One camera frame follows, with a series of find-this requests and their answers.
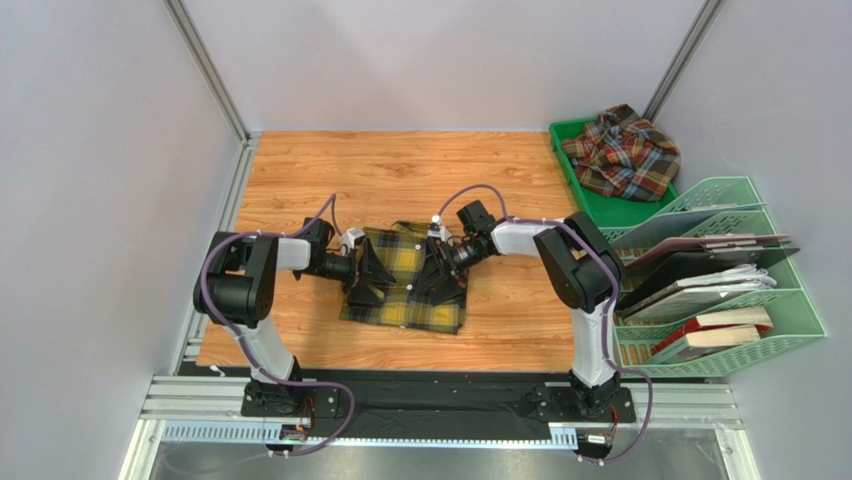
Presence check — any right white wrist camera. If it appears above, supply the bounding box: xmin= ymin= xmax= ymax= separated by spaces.
xmin=427 ymin=214 xmax=453 ymax=246

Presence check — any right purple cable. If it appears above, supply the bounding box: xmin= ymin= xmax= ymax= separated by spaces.
xmin=435 ymin=183 xmax=655 ymax=466

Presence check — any yellow plaid long sleeve shirt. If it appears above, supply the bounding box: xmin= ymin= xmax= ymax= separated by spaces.
xmin=340 ymin=221 xmax=466 ymax=335

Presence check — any white paper stack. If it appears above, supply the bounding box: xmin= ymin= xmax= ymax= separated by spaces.
xmin=619 ymin=264 xmax=778 ymax=323

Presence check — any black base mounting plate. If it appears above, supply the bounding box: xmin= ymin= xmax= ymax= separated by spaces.
xmin=240 ymin=369 xmax=637 ymax=441

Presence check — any red plaid shirt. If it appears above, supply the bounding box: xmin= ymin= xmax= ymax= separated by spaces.
xmin=560 ymin=104 xmax=681 ymax=202

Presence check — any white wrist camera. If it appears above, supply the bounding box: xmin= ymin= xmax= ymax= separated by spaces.
xmin=427 ymin=214 xmax=453 ymax=246
xmin=339 ymin=228 xmax=367 ymax=255

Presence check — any red book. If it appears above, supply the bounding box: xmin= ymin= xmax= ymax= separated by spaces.
xmin=649 ymin=307 xmax=774 ymax=365

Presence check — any purple cable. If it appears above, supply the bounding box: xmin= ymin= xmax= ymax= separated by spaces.
xmin=199 ymin=192 xmax=357 ymax=461
xmin=435 ymin=183 xmax=655 ymax=466

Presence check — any dark clipboard folder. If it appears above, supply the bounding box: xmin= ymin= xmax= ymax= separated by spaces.
xmin=618 ymin=233 xmax=800 ymax=312

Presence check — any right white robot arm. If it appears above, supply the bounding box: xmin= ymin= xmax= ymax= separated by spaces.
xmin=412 ymin=201 xmax=625 ymax=408

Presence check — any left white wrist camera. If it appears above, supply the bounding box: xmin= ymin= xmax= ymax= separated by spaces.
xmin=339 ymin=228 xmax=367 ymax=255

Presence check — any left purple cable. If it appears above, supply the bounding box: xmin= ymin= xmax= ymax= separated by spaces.
xmin=199 ymin=192 xmax=357 ymax=461

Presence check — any aluminium frame rail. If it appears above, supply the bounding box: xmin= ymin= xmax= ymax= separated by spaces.
xmin=121 ymin=369 xmax=759 ymax=479

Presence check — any green plastic bin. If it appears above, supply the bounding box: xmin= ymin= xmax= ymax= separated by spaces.
xmin=550 ymin=109 xmax=680 ymax=227

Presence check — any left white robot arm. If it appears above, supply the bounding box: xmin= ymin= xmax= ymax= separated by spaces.
xmin=193 ymin=218 xmax=396 ymax=403

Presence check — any green mesh file organizer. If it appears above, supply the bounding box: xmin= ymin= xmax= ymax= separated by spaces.
xmin=601 ymin=176 xmax=826 ymax=379

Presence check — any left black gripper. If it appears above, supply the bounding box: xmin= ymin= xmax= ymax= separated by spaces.
xmin=298 ymin=238 xmax=396 ymax=306

